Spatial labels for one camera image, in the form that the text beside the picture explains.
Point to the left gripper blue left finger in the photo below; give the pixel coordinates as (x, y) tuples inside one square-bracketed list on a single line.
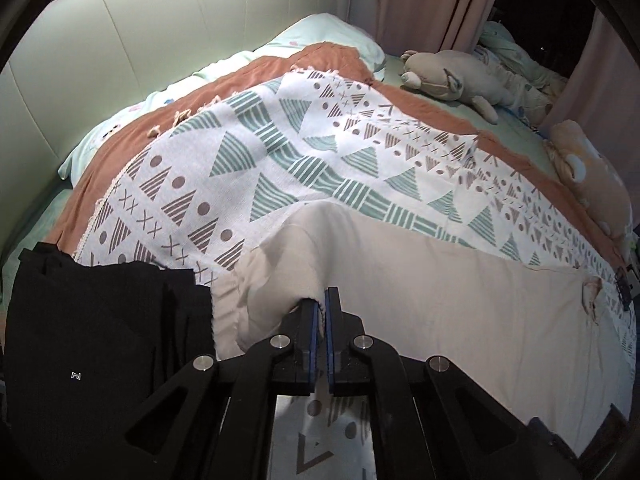
[(214, 419)]

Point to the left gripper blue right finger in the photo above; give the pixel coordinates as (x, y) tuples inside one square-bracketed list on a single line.
[(430, 420)]

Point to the beige jacket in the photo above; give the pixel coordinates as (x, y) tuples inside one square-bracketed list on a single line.
[(528, 335)]

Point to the black folded garment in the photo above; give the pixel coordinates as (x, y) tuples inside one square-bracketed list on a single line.
[(86, 345)]

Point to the patterned white bed blanket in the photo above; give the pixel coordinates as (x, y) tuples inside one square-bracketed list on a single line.
[(202, 181)]

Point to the orange plush pillow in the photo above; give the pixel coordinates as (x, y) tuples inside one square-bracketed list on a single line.
[(592, 179)]

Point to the beige plush animal toy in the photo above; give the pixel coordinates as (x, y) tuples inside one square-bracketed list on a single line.
[(453, 76)]

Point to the green bedding pile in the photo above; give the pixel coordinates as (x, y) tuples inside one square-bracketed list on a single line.
[(535, 88)]

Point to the right pink curtain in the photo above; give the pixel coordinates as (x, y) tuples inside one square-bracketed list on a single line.
[(602, 94)]

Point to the pink curtain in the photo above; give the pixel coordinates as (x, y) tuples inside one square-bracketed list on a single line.
[(602, 94), (430, 25)]

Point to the cream padded headboard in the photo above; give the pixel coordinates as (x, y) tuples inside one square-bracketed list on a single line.
[(84, 60)]

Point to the light green pillow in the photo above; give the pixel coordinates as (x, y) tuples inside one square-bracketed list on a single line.
[(315, 28)]

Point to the left pink curtain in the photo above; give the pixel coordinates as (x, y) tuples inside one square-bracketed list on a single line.
[(430, 25)]

